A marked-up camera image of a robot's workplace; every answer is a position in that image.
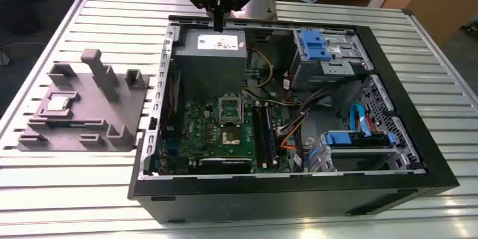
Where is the yellow wire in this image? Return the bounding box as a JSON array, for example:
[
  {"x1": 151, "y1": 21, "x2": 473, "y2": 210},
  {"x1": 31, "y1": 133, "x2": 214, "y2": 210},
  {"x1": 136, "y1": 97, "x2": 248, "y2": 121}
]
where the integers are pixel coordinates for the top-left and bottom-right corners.
[{"x1": 243, "y1": 47, "x2": 276, "y2": 91}]

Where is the red wire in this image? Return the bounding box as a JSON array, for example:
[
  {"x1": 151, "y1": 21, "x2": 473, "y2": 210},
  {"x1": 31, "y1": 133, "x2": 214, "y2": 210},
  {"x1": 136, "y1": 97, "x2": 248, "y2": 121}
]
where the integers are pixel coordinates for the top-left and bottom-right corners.
[{"x1": 366, "y1": 113, "x2": 380, "y2": 135}]

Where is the metal socket cover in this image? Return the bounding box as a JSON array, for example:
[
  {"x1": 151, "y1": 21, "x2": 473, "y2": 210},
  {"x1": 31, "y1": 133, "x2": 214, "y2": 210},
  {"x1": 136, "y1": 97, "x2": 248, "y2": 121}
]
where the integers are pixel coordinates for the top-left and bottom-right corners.
[{"x1": 218, "y1": 92, "x2": 246, "y2": 125}]

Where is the silver CPU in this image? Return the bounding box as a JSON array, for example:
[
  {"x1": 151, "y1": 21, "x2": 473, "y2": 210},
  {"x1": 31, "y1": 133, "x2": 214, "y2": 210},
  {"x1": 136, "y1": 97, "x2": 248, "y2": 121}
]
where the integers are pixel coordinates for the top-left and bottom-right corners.
[{"x1": 45, "y1": 97, "x2": 71, "y2": 111}]

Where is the black PC case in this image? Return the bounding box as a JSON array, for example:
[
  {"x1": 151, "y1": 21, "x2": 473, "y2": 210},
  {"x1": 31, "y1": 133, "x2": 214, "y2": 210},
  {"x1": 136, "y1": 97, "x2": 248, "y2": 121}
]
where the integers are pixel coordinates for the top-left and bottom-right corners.
[{"x1": 127, "y1": 14, "x2": 461, "y2": 224}]

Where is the hard disk in blue carrier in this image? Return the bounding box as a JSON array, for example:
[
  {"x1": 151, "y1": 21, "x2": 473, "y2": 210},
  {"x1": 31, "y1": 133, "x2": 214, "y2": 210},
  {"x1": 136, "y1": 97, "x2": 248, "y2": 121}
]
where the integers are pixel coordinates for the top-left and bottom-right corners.
[{"x1": 322, "y1": 130, "x2": 398, "y2": 149}]

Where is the grey power supply unit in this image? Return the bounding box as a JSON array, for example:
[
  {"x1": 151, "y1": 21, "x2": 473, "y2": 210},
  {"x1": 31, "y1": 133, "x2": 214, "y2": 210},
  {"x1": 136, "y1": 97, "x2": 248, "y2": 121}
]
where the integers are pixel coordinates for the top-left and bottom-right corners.
[{"x1": 172, "y1": 28, "x2": 250, "y2": 102}]

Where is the metal drive cage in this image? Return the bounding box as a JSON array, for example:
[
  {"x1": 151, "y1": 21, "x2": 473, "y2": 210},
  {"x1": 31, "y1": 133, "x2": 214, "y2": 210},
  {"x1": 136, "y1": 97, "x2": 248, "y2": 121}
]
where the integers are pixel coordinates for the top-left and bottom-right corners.
[{"x1": 290, "y1": 27, "x2": 375, "y2": 92}]

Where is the black cable bundle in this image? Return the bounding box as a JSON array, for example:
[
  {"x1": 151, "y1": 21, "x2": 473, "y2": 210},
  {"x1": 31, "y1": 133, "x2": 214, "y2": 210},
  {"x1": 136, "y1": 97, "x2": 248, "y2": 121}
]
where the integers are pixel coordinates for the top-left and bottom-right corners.
[{"x1": 278, "y1": 73, "x2": 368, "y2": 139}]

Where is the RAM stick with white label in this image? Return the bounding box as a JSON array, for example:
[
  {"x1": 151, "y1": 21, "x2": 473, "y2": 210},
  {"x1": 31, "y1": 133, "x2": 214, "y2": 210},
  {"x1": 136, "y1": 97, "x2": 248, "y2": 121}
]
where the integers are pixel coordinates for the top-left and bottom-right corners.
[{"x1": 44, "y1": 120, "x2": 104, "y2": 128}]

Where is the grey parts rack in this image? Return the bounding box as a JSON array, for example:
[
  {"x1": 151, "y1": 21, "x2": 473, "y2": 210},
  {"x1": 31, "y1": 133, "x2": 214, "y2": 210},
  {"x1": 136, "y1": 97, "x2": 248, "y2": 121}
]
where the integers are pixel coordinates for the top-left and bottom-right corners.
[{"x1": 16, "y1": 48, "x2": 150, "y2": 152}]

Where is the orange wire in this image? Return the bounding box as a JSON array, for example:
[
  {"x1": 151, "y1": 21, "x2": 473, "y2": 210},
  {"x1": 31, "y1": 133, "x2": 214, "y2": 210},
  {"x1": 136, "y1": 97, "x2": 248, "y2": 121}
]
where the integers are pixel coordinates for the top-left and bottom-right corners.
[{"x1": 279, "y1": 121, "x2": 300, "y2": 151}]

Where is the black chair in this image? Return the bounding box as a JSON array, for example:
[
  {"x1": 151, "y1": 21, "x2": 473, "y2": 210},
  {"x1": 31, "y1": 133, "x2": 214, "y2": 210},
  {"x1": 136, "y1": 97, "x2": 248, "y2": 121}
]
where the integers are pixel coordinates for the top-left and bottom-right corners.
[{"x1": 0, "y1": 0, "x2": 49, "y2": 36}]

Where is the wooden cabinet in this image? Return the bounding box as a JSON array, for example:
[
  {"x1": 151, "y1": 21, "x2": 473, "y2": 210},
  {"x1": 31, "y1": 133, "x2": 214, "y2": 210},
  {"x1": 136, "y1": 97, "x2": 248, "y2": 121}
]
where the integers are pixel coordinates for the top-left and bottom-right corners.
[{"x1": 405, "y1": 0, "x2": 478, "y2": 47}]

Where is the black graphics card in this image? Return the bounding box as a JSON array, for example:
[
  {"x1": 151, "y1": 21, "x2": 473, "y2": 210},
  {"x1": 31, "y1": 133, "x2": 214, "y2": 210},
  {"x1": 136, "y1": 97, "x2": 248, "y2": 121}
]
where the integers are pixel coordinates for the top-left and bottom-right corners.
[{"x1": 187, "y1": 157, "x2": 252, "y2": 175}]

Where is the blue wire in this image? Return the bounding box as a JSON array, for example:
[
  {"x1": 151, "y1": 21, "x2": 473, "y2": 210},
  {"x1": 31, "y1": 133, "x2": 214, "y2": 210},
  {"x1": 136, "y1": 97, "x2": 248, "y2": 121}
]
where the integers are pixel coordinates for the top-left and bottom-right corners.
[{"x1": 350, "y1": 103, "x2": 375, "y2": 137}]

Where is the blue plastic drive latch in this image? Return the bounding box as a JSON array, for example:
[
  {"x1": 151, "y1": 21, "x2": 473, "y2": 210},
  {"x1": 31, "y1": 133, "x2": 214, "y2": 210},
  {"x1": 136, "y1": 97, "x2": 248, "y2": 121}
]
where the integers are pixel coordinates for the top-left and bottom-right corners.
[{"x1": 300, "y1": 29, "x2": 334, "y2": 62}]

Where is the metal disk bay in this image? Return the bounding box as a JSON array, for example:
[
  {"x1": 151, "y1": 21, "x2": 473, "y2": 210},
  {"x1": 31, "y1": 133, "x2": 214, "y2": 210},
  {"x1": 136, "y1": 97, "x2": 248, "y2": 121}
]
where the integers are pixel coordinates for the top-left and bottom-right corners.
[{"x1": 304, "y1": 145, "x2": 414, "y2": 173}]

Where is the blue drive rail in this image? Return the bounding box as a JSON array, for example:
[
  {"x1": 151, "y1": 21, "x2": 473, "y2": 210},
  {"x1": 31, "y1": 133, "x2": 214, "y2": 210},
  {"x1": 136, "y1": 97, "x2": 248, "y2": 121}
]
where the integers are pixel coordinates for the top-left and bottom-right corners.
[{"x1": 304, "y1": 146, "x2": 323, "y2": 172}]

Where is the green motherboard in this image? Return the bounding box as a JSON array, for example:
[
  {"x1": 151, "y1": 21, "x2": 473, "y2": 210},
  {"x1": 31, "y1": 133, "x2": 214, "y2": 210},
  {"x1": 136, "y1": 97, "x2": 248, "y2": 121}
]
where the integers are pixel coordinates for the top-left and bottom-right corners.
[{"x1": 160, "y1": 95, "x2": 299, "y2": 175}]

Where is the black RAM slot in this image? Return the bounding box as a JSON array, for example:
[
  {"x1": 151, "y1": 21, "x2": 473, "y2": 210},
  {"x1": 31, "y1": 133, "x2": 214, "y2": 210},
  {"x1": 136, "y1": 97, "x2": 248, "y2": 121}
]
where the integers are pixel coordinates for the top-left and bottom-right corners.
[{"x1": 251, "y1": 101, "x2": 267, "y2": 167}]

